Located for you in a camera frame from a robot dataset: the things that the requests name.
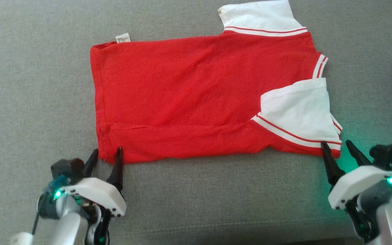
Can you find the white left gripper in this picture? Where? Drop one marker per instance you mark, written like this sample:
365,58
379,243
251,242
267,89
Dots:
97,190

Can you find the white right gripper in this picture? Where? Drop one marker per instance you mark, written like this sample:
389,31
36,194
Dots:
356,180

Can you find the red shirt with white sleeves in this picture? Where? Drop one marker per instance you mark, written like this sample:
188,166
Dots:
182,95

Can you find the grey sofa seat cushion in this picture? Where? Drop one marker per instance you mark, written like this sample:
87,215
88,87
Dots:
29,85

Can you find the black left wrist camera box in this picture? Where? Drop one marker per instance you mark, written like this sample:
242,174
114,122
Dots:
66,168

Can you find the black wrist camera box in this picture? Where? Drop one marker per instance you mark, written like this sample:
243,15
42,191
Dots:
66,168
386,154

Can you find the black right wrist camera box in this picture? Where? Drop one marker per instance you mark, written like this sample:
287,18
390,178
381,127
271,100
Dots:
386,154

